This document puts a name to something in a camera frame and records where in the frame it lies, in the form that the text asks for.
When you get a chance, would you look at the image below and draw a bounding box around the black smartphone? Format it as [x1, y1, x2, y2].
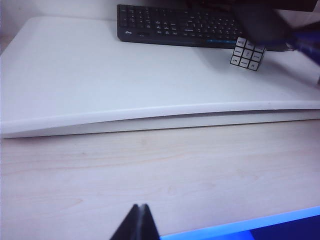
[232, 4, 295, 52]

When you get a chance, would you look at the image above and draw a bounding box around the Rubik's cube with white stickers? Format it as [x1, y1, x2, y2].
[229, 36, 267, 72]

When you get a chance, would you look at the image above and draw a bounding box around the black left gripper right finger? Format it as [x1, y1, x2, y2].
[140, 203, 161, 240]

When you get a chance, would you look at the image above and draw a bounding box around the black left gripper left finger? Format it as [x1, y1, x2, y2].
[109, 203, 142, 240]

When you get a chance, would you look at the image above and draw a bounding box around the white desk riser platform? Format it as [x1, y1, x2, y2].
[0, 16, 320, 140]

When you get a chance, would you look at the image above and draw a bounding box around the dark right arm gripper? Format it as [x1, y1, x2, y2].
[291, 24, 320, 85]

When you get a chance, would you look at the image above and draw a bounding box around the black computer keyboard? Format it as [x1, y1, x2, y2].
[116, 4, 251, 50]

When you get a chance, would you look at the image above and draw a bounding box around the black computer monitor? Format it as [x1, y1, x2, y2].
[184, 0, 320, 12]

